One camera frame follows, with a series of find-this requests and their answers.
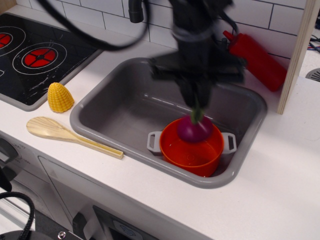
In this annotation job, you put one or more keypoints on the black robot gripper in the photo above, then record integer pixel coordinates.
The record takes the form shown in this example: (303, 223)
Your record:
(198, 55)

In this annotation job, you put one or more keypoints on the purple toy beet green stem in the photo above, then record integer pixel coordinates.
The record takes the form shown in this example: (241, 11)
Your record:
(195, 127)

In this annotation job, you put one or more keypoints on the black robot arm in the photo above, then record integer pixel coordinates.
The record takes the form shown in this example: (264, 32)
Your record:
(197, 16)

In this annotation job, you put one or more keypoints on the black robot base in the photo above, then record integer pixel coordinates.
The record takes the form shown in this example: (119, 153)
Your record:
(19, 220)

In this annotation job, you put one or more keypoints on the grey plastic sink basin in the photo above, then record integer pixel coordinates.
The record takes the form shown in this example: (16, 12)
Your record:
(128, 104)

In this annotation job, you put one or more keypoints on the dark grey toy faucet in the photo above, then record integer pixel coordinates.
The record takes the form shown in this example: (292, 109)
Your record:
(219, 27)

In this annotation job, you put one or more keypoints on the red ketchup squeeze bottle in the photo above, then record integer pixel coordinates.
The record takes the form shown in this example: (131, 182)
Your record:
(259, 63)

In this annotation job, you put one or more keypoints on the yellow toy corn piece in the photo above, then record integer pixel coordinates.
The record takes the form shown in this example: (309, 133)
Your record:
(59, 98)

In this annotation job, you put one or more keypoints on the light wooden side panel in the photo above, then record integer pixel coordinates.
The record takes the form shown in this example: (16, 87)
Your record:
(308, 20)

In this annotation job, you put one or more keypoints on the wooden toy spoon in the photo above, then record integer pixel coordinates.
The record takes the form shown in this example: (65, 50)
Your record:
(48, 128)

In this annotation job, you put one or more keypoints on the white toy oven front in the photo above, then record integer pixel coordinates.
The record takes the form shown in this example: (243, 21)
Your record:
(22, 171)

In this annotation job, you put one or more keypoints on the black toy stove top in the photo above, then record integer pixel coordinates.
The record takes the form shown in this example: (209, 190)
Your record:
(34, 55)

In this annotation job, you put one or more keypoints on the orange toy pot grey handles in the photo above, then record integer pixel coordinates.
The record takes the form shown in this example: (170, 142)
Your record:
(200, 158)

